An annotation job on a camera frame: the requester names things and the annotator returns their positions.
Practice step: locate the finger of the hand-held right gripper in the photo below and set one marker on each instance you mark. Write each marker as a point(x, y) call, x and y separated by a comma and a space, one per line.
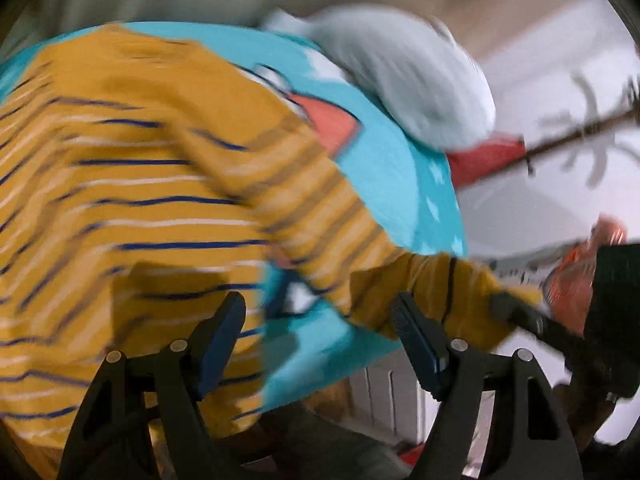
point(525, 317)

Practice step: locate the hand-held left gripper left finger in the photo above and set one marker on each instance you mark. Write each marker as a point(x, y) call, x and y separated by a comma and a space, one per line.
point(220, 345)

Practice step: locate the yellow striped shirt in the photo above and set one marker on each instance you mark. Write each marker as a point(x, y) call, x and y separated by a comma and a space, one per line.
point(150, 185)

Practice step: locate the teal printed blanket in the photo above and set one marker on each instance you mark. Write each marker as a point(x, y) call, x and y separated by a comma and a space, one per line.
point(390, 185)

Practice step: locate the brown coat rack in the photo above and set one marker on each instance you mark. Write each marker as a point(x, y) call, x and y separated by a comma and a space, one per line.
point(575, 136)

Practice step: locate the red cloth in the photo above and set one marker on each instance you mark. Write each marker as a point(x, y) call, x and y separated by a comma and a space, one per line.
point(485, 162)

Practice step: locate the white ribbed cabinet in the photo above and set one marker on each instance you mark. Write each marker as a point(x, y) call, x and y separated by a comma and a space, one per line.
point(385, 395)

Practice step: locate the white cloth bundle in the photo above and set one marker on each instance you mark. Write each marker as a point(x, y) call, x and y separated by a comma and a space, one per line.
point(400, 75)

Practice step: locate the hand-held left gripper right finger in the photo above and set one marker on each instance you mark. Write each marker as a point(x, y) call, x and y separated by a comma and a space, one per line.
point(420, 350)

